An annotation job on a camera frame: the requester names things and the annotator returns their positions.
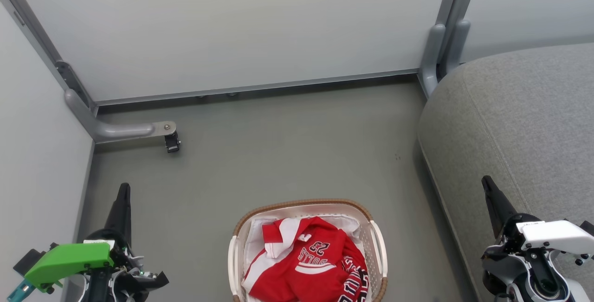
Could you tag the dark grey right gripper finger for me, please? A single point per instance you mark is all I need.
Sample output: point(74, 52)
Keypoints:
point(496, 204)

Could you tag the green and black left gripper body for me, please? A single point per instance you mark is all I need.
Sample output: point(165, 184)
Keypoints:
point(69, 259)

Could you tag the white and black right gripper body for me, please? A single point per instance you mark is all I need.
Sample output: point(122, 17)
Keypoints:
point(552, 236)

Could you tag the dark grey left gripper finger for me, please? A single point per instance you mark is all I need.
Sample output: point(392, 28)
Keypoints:
point(121, 214)

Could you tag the red Bulls 23 jersey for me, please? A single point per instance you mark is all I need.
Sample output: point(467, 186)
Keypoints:
point(306, 265)

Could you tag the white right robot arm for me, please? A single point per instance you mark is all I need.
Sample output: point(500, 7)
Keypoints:
point(529, 274)

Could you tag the grey fabric sofa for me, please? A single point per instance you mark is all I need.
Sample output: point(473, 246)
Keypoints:
point(510, 116)

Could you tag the black caster wheel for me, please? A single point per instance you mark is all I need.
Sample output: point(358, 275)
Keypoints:
point(172, 143)

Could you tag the white laundry basket brown rim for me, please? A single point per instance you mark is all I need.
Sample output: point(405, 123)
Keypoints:
point(376, 255)

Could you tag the white cloth garment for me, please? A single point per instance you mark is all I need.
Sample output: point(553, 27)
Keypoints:
point(254, 241)

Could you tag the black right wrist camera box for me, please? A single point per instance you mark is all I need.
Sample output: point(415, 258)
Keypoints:
point(587, 228)

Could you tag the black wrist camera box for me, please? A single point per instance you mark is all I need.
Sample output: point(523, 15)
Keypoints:
point(29, 261)
point(587, 228)

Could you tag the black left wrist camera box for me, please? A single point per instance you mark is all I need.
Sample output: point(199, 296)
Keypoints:
point(29, 261)

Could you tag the grey partition foot bracket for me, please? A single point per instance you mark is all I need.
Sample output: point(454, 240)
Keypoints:
point(116, 129)

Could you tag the grey double partition post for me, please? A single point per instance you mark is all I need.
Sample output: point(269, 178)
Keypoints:
point(448, 28)

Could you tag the grey partition bottom rail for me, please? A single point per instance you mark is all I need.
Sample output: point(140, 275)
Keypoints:
point(260, 87)

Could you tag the grey slanted partition post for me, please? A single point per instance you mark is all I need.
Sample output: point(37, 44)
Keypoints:
point(32, 23)

